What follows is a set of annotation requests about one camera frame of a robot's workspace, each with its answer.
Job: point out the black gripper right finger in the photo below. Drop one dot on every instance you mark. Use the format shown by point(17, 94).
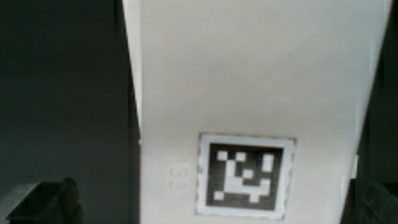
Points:
point(372, 203)

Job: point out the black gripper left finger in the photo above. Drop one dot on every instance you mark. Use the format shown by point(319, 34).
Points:
point(44, 203)

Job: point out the white cabinet top with knob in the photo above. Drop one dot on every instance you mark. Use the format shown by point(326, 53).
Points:
point(253, 77)

